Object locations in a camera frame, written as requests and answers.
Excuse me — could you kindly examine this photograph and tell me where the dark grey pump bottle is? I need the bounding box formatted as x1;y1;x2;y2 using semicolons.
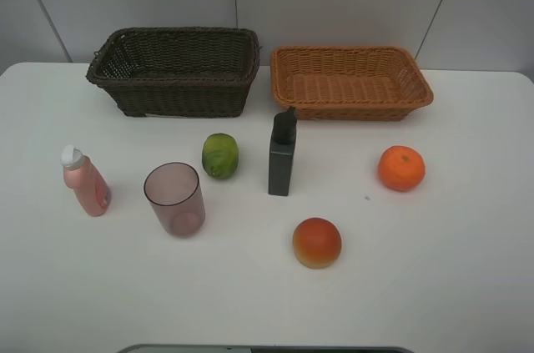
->
268;107;297;196

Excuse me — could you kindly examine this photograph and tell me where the pink bottle white cap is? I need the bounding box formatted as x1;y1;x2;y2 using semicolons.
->
60;145;111;217

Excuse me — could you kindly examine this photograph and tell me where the red orange peach fruit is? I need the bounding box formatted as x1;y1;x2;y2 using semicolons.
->
292;218;342;270

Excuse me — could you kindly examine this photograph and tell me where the dark brown wicker basket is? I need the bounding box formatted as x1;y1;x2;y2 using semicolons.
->
86;27;260;119

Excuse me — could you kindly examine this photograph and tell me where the orange mandarin fruit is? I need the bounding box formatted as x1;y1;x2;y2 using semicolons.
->
377;145;426;192

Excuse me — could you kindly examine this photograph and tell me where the translucent purple plastic cup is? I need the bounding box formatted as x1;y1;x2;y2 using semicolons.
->
144;162;205;238

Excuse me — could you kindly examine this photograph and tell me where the green lime fruit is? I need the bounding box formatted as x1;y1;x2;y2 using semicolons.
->
201;133;239;179

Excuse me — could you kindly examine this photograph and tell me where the orange wicker basket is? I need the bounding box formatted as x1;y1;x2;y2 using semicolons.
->
270;46;434;121

